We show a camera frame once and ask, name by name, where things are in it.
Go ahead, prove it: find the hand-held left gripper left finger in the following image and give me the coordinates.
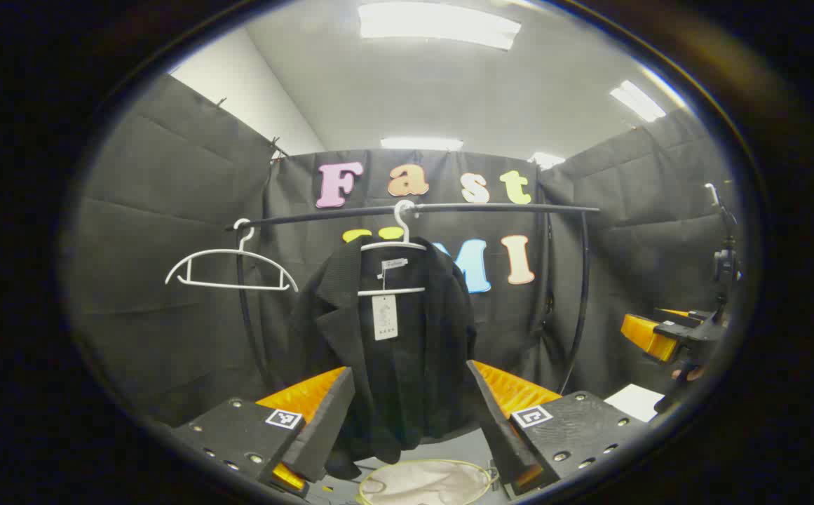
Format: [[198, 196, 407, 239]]
[[170, 365, 356, 499]]

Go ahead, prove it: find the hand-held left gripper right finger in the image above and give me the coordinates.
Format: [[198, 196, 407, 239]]
[[465, 359, 651, 500]]

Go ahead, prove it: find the beige laundry hamper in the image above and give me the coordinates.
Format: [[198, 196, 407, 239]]
[[355, 459, 501, 505]]

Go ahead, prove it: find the black jacket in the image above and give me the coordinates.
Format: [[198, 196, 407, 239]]
[[286, 237, 480, 482]]

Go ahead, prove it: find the white hanger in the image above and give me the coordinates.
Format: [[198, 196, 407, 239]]
[[164, 218, 300, 294], [357, 200, 428, 297]]

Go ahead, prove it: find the black clothes rack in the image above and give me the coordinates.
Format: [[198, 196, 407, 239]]
[[224, 202, 602, 398]]

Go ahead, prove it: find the white floor sheet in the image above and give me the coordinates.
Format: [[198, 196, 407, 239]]
[[602, 383, 666, 424]]

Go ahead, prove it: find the black backdrop cloth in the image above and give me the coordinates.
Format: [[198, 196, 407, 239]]
[[63, 73, 745, 430]]

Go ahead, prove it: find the black camera stand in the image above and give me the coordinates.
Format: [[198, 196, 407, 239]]
[[704, 182, 743, 325]]

